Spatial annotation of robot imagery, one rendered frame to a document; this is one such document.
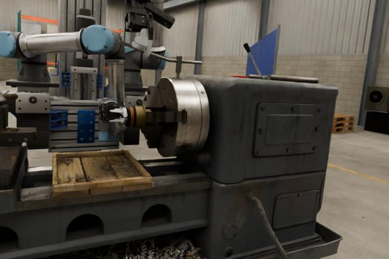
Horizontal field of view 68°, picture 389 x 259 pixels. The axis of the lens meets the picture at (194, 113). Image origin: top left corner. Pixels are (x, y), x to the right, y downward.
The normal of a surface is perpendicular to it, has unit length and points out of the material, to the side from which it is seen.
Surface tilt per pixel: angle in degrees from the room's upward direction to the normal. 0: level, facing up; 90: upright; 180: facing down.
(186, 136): 106
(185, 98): 56
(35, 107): 90
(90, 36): 89
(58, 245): 52
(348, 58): 90
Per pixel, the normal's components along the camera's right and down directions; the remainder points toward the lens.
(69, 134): 0.47, 0.14
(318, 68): -0.80, 0.02
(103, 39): 0.00, 0.11
